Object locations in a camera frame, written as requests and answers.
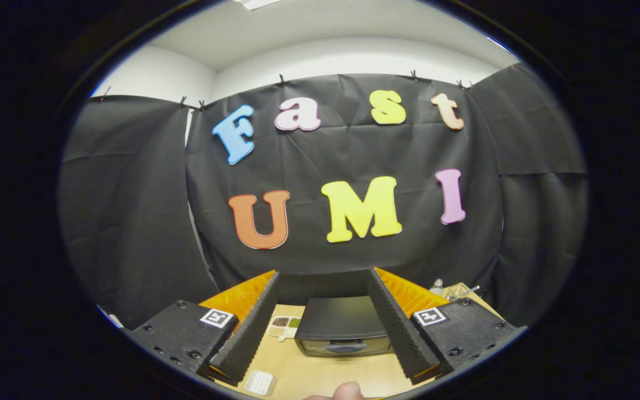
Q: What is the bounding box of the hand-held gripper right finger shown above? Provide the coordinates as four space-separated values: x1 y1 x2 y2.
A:
365 266 528 386

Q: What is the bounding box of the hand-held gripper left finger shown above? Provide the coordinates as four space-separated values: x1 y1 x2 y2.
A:
123 269 281 387

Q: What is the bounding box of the black toaster oven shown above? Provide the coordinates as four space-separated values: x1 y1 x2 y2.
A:
294 295 394 358

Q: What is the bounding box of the white food tray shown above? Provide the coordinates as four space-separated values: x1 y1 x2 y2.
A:
242 369 278 397

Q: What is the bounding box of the divided snack dish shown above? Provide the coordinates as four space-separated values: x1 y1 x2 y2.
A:
266 314 303 341

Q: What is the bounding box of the wide ceiling light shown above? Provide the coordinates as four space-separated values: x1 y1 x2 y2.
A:
239 0 288 11

